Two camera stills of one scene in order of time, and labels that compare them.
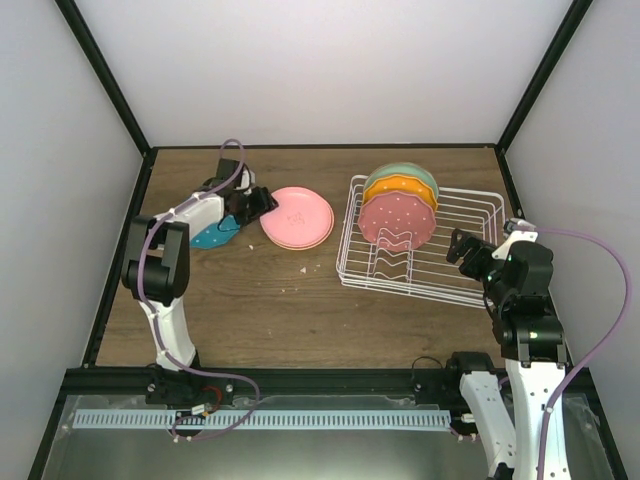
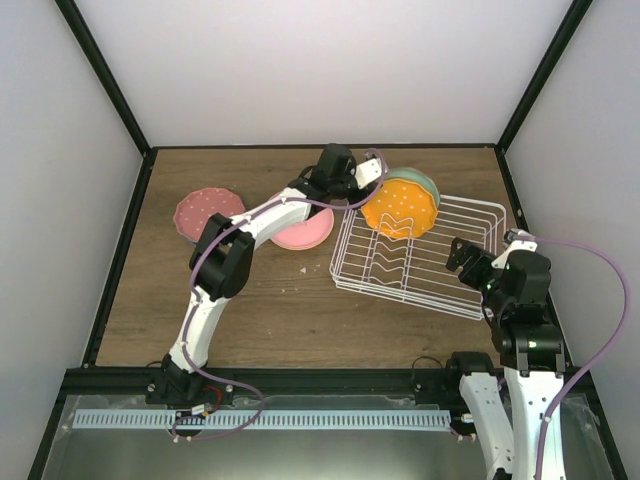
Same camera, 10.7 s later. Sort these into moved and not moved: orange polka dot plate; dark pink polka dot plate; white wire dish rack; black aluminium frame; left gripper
Moved: orange polka dot plate; dark pink polka dot plate; left gripper
Not moved: black aluminium frame; white wire dish rack
